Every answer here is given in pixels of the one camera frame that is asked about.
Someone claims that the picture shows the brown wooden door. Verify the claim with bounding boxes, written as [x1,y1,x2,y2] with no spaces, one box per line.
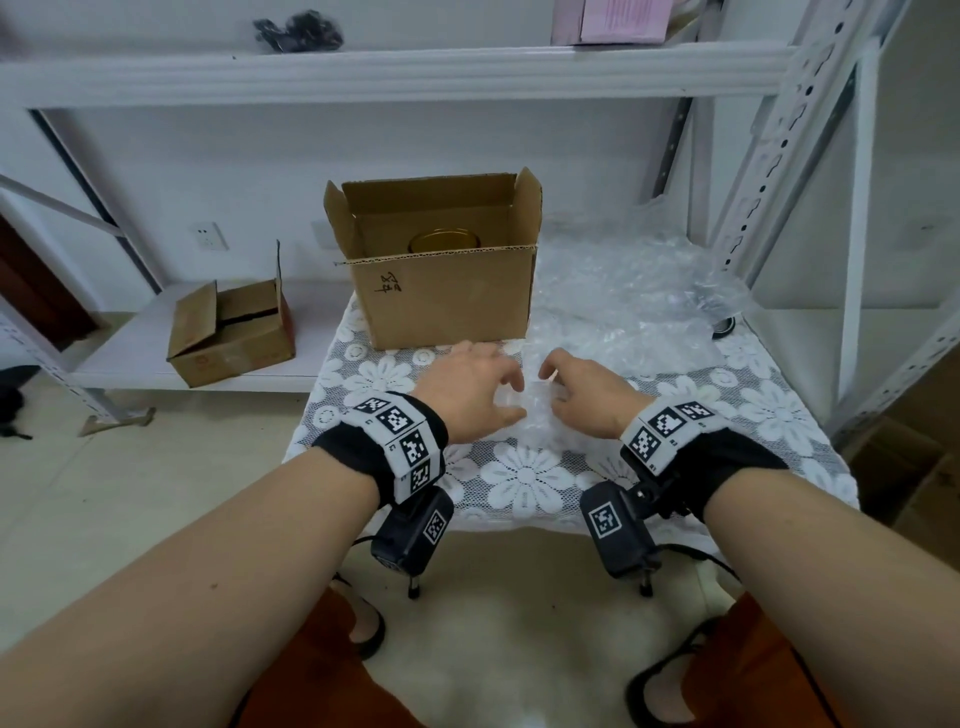
[0,213,99,354]

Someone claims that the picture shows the black right camera cable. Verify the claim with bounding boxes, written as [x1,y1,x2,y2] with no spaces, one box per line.
[659,541,845,728]

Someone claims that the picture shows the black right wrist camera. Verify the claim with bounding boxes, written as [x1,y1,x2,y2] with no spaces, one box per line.
[578,479,665,580]

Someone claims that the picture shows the person's right hand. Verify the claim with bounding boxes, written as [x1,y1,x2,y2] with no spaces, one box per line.
[537,347,655,442]

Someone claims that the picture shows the black left wristband with markers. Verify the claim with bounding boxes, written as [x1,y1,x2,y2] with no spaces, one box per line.
[311,389,450,508]

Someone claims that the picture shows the black crumpled plastic bundle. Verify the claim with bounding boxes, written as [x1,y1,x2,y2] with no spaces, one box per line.
[252,8,345,54]

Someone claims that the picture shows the black wristband with markers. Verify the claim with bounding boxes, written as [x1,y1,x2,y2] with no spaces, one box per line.
[619,395,790,523]
[311,389,450,508]

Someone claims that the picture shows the orange trousers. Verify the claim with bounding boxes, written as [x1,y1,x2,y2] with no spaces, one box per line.
[232,584,960,728]

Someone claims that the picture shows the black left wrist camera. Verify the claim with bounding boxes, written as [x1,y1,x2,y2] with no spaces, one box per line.
[370,485,457,579]

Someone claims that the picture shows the person's right forearm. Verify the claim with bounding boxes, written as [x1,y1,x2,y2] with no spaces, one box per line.
[701,468,960,728]

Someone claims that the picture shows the black sandal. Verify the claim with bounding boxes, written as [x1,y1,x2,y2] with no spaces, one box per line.
[624,614,721,728]
[329,573,388,661]

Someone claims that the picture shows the round gold tin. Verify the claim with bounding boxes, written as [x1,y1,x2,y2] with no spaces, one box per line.
[407,227,481,255]

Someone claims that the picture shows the black bag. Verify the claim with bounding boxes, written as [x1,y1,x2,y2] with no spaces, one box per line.
[0,365,40,442]

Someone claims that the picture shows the person's left hand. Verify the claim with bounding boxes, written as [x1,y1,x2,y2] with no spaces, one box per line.
[410,339,528,445]

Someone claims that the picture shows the pink box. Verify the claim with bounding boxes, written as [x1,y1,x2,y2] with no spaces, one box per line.
[551,0,706,46]

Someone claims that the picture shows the person's left forearm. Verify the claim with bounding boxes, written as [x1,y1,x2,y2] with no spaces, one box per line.
[0,448,380,728]

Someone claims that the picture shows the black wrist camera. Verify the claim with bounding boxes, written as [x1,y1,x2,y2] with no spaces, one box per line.
[578,479,665,580]
[370,485,457,579]

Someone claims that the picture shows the large brown cardboard carton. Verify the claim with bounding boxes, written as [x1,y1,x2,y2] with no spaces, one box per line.
[843,367,960,571]

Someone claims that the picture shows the black right wristband with markers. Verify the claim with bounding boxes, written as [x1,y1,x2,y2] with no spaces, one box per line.
[619,395,790,523]

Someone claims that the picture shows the large-bubble clear bubble wrap sheet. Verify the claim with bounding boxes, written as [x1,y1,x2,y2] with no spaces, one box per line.
[509,352,594,451]

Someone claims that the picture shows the white floral lace tablecloth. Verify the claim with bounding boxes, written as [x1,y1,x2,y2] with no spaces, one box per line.
[283,292,860,538]

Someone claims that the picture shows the small brown cardboard box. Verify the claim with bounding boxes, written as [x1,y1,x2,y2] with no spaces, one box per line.
[166,239,296,389]

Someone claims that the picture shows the white metal shelving rack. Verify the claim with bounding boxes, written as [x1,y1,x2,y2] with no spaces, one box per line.
[0,0,913,440]
[749,37,960,444]

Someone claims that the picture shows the clear bubble wrap heap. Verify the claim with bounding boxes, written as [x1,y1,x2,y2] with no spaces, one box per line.
[524,198,755,391]

